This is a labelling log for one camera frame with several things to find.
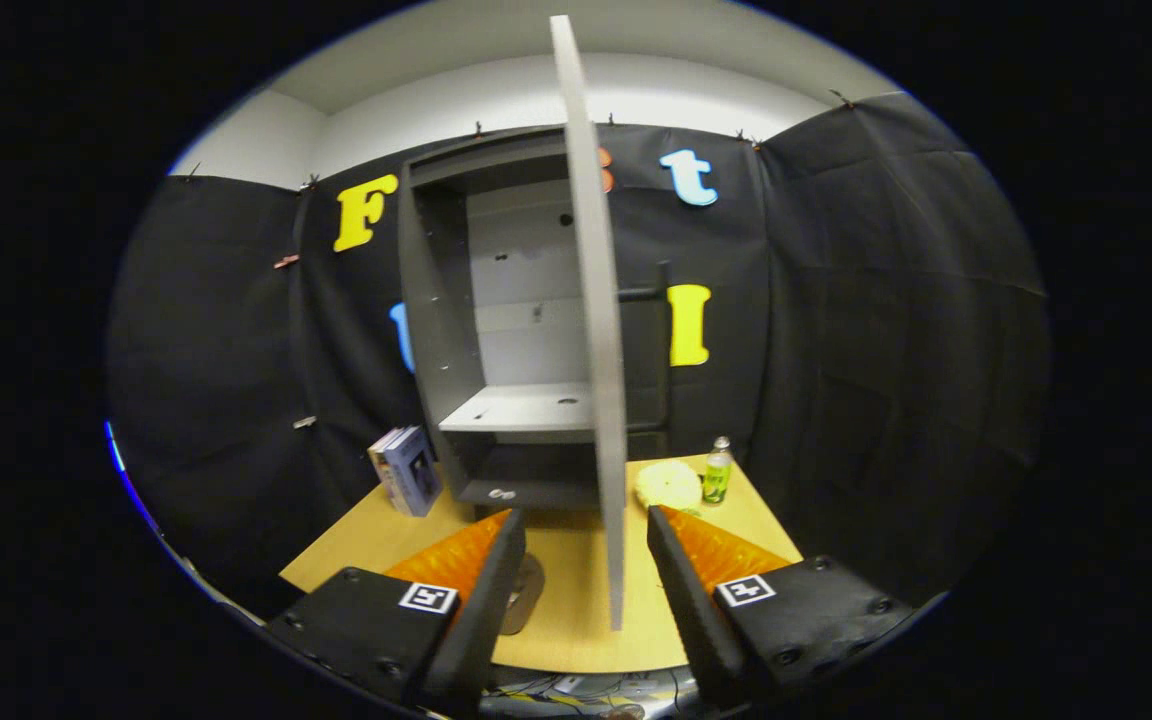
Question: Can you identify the grey shoe cabinet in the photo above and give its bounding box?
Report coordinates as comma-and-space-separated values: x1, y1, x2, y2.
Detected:
398, 125, 672, 511

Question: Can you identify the black door handle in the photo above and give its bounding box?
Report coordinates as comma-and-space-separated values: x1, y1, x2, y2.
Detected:
618, 260, 674, 433

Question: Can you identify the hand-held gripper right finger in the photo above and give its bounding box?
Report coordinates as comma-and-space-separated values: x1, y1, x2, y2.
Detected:
647, 505, 917, 706

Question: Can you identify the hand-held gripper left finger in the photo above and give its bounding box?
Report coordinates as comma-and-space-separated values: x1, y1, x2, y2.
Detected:
266, 508, 529, 713

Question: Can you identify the black backdrop cloth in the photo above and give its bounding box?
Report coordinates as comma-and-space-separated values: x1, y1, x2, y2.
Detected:
106, 92, 1052, 621

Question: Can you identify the green drink bottle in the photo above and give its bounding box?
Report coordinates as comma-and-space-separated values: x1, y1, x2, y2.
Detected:
702, 436, 734, 506

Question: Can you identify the yellow plush toy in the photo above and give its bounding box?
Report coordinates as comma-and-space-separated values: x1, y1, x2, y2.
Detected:
634, 461, 705, 513

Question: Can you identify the bundle of cables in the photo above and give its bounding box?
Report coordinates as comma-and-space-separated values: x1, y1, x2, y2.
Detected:
481, 668, 697, 717

